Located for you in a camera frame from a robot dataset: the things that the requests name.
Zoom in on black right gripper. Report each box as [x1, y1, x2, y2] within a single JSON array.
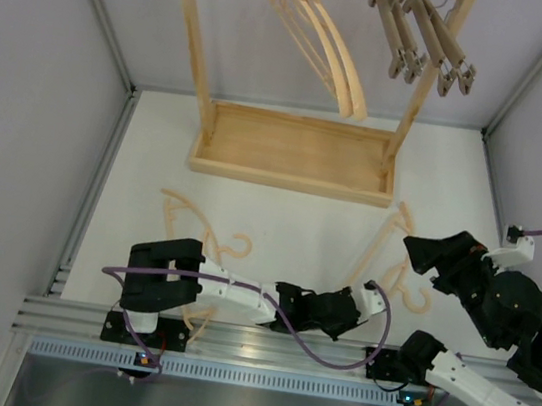
[[390, 223, 518, 351]]

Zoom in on beige plastic hanger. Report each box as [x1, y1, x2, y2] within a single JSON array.
[[241, 0, 374, 121], [161, 188, 253, 345], [253, 0, 385, 125], [344, 201, 433, 315]]

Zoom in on taupe clip hanger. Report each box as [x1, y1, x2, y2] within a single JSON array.
[[369, 0, 416, 84], [408, 0, 465, 97], [389, 0, 429, 84]]

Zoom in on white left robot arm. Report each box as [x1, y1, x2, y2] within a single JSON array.
[[120, 238, 385, 345]]

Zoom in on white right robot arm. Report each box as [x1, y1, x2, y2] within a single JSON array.
[[395, 231, 542, 406]]

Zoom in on wooden hanger rack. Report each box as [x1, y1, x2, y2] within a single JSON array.
[[181, 0, 475, 208]]

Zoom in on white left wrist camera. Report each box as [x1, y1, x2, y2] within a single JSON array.
[[355, 281, 387, 320]]

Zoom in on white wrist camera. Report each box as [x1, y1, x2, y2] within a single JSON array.
[[355, 281, 387, 320], [486, 225, 535, 270]]

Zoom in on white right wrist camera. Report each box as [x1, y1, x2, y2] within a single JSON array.
[[486, 225, 535, 270]]

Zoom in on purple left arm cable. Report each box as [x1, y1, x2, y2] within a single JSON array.
[[87, 242, 398, 406]]

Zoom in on white slotted cable duct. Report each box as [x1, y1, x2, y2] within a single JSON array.
[[29, 337, 403, 406]]

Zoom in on aluminium mounting rail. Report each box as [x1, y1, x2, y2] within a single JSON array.
[[13, 291, 542, 406]]

